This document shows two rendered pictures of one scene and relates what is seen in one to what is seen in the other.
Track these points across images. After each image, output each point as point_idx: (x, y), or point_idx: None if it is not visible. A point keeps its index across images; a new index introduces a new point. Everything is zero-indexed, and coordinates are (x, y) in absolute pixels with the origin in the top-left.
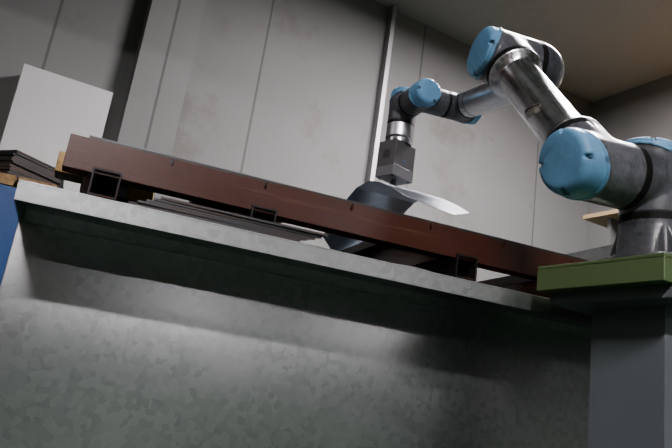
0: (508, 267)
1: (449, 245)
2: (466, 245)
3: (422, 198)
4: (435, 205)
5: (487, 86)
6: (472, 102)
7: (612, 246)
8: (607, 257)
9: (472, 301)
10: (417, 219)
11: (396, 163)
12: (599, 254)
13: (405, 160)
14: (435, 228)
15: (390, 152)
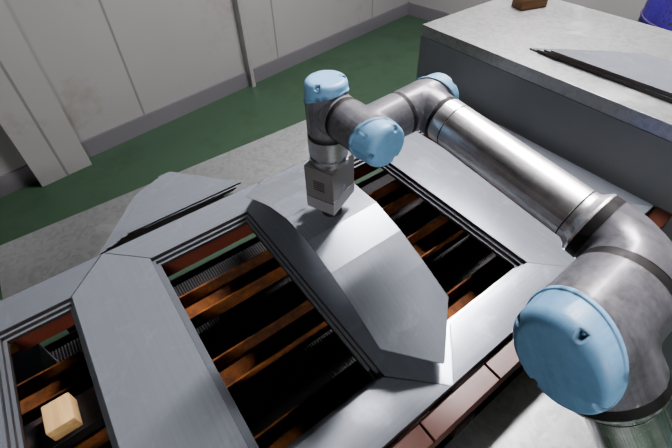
0: (498, 386)
1: (450, 430)
2: (465, 415)
3: (396, 314)
4: (417, 338)
5: (498, 176)
6: (458, 159)
7: (539, 74)
8: (530, 81)
9: (468, 446)
10: (413, 420)
11: (336, 200)
12: (521, 72)
13: (345, 181)
14: (438, 438)
15: (325, 188)
